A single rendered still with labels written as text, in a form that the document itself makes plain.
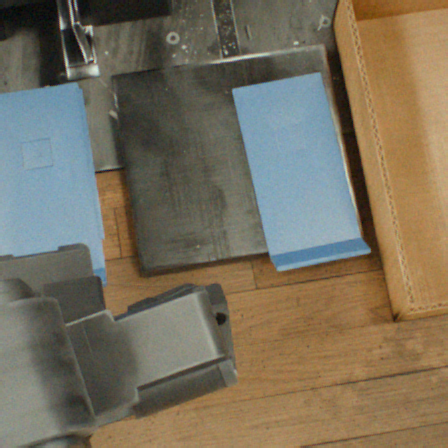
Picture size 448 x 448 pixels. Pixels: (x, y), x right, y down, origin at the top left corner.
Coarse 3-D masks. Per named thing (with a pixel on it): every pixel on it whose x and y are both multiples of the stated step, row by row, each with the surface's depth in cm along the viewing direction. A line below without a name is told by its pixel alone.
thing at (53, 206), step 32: (0, 96) 90; (32, 96) 90; (64, 96) 90; (0, 128) 89; (32, 128) 89; (64, 128) 90; (0, 160) 89; (64, 160) 89; (0, 192) 88; (32, 192) 88; (64, 192) 88; (0, 224) 88; (32, 224) 88; (64, 224) 88; (96, 224) 88; (96, 256) 87
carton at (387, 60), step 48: (384, 0) 99; (432, 0) 101; (384, 48) 102; (432, 48) 102; (384, 96) 101; (432, 96) 101; (384, 144) 100; (432, 144) 100; (384, 192) 92; (432, 192) 99; (384, 240) 95; (432, 240) 98; (432, 288) 97
